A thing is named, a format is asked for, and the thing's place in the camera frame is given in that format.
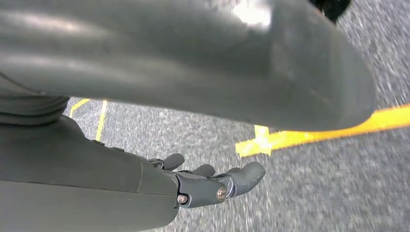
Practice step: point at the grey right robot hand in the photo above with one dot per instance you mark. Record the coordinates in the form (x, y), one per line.
(192, 64)

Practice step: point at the yellow floor tape square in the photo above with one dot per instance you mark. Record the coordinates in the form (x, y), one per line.
(320, 136)

